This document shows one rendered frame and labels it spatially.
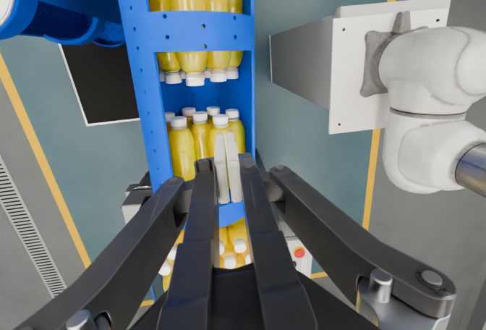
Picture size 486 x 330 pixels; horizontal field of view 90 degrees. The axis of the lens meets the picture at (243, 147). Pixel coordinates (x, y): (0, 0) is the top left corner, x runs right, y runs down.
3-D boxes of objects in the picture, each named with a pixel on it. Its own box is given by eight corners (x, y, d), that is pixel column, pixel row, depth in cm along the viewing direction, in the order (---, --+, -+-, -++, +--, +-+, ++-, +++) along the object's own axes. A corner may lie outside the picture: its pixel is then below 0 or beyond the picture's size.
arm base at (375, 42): (430, 10, 67) (448, 6, 62) (416, 91, 75) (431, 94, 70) (366, 15, 66) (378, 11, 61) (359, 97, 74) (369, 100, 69)
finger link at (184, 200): (218, 210, 15) (168, 216, 14) (218, 173, 19) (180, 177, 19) (215, 188, 14) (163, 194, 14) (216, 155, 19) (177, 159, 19)
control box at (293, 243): (304, 219, 90) (314, 239, 80) (301, 260, 97) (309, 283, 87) (278, 221, 89) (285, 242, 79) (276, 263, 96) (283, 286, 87)
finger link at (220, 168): (230, 203, 16) (218, 205, 16) (227, 162, 23) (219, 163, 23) (225, 163, 15) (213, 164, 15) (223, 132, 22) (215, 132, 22)
